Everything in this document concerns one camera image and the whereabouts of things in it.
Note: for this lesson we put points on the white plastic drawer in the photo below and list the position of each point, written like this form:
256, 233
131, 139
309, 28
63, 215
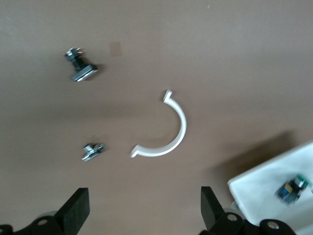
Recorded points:
261, 186

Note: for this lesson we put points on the white semicircular bracket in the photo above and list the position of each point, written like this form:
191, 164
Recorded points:
182, 124

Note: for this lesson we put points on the black silver push button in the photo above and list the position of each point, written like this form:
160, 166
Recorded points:
82, 71

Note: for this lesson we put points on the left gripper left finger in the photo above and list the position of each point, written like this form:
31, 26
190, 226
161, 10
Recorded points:
73, 215

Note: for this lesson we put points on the small metal switch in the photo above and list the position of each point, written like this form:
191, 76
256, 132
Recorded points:
91, 151

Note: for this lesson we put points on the green push button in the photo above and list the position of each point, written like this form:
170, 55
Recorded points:
291, 188

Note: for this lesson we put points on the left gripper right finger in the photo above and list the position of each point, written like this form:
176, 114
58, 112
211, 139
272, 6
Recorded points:
210, 208

